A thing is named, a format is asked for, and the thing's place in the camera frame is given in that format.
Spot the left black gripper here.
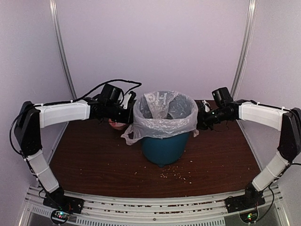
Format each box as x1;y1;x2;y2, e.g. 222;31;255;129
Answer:
105;103;140;124

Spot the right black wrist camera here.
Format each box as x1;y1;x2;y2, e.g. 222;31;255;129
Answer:
201;100;212;113

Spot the red patterned white bowl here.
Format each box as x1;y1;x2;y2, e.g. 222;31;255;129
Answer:
108;119;128;130

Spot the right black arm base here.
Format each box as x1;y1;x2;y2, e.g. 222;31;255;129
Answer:
225;183;265;224

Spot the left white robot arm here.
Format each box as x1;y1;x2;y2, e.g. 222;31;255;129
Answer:
10;84;136;209

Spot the blue plastic trash bin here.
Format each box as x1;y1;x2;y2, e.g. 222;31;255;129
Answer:
141;132;190;168

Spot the pink plastic trash bag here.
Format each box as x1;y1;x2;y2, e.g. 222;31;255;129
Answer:
121;91;199;145

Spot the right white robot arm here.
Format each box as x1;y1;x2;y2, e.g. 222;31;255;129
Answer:
197;87;301;208

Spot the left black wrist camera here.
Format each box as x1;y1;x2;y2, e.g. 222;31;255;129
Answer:
119;91;136;109

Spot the aluminium front rail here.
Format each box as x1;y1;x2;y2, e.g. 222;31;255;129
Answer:
17;186;292;226

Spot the aluminium frame post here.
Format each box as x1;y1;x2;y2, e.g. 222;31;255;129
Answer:
231;0;257;98
49;0;77;99

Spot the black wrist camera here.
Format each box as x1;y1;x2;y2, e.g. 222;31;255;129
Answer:
119;91;136;109
201;100;212;113

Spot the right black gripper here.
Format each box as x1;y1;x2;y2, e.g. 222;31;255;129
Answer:
188;106;230;130

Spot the right aluminium frame post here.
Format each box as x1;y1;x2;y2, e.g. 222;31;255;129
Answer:
231;0;257;98

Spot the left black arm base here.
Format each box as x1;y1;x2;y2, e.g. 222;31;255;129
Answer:
43;187;84;226

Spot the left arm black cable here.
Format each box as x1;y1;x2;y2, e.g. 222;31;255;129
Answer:
9;79;143;153

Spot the left aluminium frame post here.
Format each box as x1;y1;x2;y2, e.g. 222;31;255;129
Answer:
49;0;77;99

